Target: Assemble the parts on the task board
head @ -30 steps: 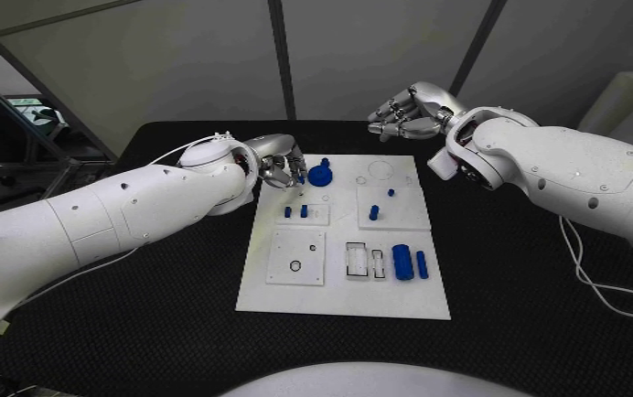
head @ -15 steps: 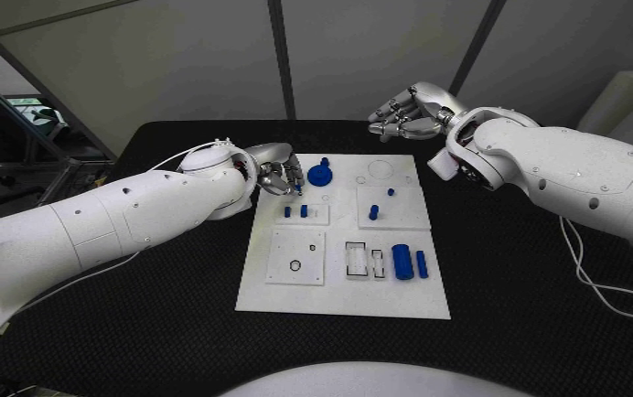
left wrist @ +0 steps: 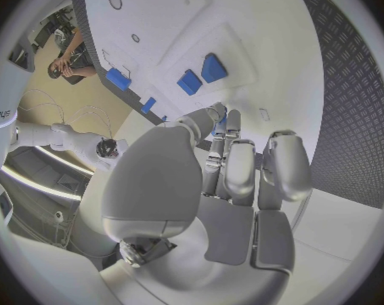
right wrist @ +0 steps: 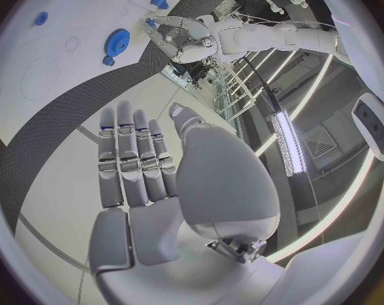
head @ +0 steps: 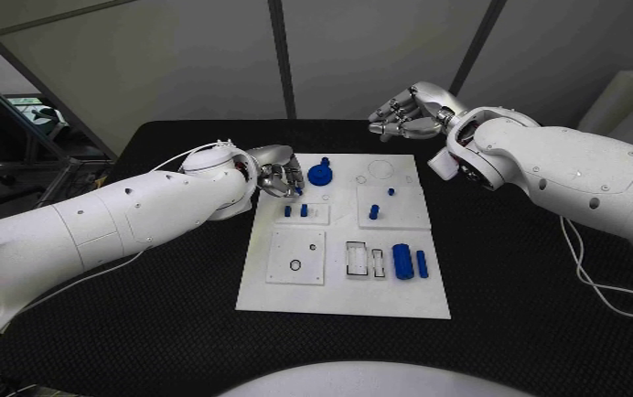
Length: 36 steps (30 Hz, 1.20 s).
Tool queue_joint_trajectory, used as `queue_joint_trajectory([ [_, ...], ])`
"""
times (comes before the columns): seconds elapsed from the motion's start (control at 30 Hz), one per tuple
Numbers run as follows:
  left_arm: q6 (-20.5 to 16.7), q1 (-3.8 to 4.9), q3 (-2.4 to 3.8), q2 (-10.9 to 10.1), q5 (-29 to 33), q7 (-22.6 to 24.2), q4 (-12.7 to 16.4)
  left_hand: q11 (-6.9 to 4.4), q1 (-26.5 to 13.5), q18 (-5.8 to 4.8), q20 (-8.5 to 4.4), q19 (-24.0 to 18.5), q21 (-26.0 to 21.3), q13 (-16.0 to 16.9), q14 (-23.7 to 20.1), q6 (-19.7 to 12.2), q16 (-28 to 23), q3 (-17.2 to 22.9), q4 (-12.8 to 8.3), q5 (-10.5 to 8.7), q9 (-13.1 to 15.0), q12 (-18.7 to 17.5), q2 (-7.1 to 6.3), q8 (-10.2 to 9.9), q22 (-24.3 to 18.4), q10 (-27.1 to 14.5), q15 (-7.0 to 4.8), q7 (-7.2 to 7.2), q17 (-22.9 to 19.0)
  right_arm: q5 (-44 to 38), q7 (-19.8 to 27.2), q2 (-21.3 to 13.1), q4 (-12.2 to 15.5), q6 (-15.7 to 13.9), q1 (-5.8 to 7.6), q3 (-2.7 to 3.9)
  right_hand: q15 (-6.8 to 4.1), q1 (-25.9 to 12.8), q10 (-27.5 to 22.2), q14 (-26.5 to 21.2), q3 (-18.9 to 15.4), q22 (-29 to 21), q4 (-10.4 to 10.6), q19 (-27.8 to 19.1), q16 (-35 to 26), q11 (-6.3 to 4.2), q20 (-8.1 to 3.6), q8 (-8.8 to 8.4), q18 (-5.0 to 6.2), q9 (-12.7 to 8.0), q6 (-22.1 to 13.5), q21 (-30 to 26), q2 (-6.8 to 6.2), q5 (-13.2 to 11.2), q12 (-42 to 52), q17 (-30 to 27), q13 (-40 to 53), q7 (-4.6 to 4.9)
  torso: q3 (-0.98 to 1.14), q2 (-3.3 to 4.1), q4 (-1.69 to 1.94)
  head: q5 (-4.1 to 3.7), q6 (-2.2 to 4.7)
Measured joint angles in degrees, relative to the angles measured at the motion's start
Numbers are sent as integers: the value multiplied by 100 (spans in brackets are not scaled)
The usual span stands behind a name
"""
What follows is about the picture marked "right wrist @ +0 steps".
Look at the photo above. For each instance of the metal frame rack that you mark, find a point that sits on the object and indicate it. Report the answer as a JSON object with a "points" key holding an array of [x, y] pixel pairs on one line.
{"points": [[233, 94]]}

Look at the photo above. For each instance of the white task board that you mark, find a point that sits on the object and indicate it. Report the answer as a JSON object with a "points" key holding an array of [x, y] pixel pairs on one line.
{"points": [[83, 5]]}

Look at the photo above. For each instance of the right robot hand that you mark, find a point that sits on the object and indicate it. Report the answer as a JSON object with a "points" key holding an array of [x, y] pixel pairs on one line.
{"points": [[226, 183]]}

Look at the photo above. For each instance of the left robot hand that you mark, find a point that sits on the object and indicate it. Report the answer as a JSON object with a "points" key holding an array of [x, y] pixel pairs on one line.
{"points": [[191, 53]]}

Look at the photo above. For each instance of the glowing light bar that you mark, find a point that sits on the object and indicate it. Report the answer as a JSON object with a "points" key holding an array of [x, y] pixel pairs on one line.
{"points": [[288, 144]]}

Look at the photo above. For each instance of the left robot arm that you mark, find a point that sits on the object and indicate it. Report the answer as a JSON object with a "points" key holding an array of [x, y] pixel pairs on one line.
{"points": [[258, 38]]}

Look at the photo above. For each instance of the white robot head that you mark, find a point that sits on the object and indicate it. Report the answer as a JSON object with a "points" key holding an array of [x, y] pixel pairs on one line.
{"points": [[369, 127]]}

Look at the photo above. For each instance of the short blue peg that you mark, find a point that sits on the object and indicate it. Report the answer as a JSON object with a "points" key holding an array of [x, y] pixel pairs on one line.
{"points": [[160, 2]]}

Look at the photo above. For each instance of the small blue gear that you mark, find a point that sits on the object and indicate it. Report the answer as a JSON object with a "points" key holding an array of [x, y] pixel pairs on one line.
{"points": [[108, 61]]}

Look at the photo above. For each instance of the blue round peg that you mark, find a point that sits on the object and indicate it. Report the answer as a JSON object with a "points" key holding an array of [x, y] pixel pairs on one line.
{"points": [[41, 18]]}

